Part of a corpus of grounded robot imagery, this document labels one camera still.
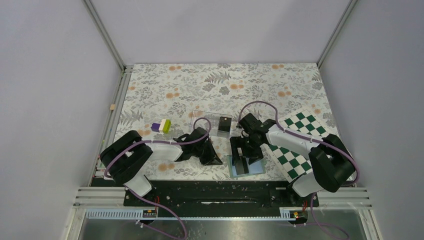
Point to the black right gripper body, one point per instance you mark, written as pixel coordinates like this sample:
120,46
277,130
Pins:
250,148

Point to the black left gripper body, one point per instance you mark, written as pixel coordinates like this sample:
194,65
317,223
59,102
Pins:
205,153

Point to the green card holder wallet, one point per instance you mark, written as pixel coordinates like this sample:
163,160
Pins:
253,169

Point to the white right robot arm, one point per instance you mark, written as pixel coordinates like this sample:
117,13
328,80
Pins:
250,125

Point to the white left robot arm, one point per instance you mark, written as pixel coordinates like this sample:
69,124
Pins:
124,159

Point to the dark credit card stack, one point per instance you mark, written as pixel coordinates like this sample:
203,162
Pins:
224,124

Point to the purple white green block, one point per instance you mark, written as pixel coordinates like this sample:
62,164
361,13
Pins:
162,127

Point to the green white checkerboard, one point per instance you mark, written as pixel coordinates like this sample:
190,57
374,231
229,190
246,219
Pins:
331,163

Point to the floral patterned table mat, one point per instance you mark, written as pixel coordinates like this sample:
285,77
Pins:
267,90

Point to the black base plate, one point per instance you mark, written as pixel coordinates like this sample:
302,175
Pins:
211,198

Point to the aluminium frame rail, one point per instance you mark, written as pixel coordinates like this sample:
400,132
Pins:
89,196

